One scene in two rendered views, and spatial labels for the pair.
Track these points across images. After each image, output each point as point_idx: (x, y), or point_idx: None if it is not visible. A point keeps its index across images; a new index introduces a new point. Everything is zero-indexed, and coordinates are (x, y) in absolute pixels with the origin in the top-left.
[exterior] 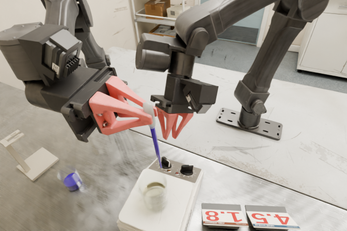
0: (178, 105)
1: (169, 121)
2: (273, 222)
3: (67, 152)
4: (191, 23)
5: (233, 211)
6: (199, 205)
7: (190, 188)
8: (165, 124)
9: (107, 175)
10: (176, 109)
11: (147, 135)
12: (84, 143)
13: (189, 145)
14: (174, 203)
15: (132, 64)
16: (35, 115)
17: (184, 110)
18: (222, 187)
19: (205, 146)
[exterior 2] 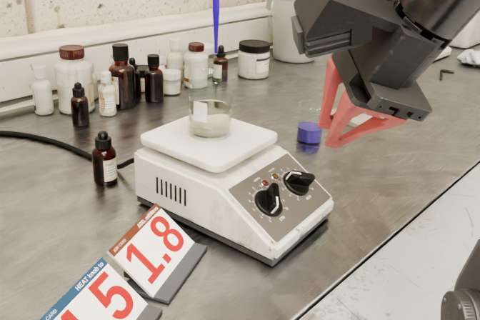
0: (347, 53)
1: (326, 75)
2: (83, 303)
3: (376, 136)
4: None
5: (161, 281)
6: (205, 244)
7: (210, 161)
8: (463, 248)
9: (316, 163)
10: (341, 58)
11: (418, 216)
12: (397, 148)
13: (377, 273)
14: (192, 144)
15: None
16: (471, 113)
17: (346, 73)
18: (225, 291)
19: (368, 302)
